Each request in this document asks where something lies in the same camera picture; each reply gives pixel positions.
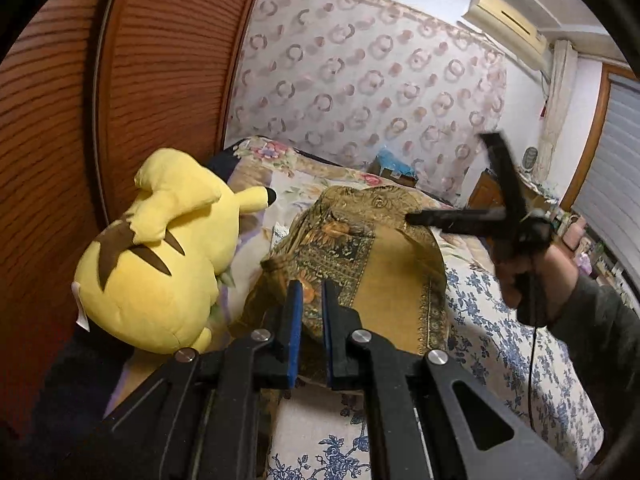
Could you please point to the small round fan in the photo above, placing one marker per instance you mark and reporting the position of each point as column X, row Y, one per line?
column 528, row 159

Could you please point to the white blue-floral sheet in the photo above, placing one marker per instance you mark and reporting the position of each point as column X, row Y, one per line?
column 500, row 360

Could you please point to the brown patterned garment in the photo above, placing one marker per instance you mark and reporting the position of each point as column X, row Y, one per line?
column 390, row 280

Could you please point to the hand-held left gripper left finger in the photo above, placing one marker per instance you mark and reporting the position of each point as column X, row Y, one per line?
column 295, row 325

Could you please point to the grey window blind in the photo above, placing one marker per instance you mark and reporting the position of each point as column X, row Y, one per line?
column 615, row 170

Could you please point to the blue plastic bag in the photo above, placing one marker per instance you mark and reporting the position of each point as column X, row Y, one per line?
column 392, row 160

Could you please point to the beige lace curtain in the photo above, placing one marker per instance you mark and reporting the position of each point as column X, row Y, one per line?
column 557, row 110

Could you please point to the lilac tissue pack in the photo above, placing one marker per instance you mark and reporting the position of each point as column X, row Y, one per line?
column 583, row 259

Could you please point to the yellow plush toy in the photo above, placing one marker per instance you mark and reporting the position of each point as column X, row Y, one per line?
column 165, row 300

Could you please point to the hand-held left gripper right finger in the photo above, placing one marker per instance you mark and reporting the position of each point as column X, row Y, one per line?
column 330, row 330

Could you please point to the person's right hand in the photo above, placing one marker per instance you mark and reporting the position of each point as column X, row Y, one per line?
column 555, row 280

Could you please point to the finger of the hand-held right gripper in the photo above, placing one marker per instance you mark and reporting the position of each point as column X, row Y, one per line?
column 450, row 221
column 505, row 175

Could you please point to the wooden cabinet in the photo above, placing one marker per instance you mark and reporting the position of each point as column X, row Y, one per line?
column 482, row 192

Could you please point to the circle-patterned sheer curtain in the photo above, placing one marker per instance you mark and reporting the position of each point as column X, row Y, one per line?
column 350, row 85

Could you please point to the white air conditioner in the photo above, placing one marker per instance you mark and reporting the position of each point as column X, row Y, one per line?
column 505, row 20

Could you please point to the person's right forearm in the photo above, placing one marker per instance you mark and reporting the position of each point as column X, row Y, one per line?
column 600, row 320

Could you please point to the pink bottle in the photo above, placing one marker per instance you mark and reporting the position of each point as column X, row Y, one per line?
column 576, row 232

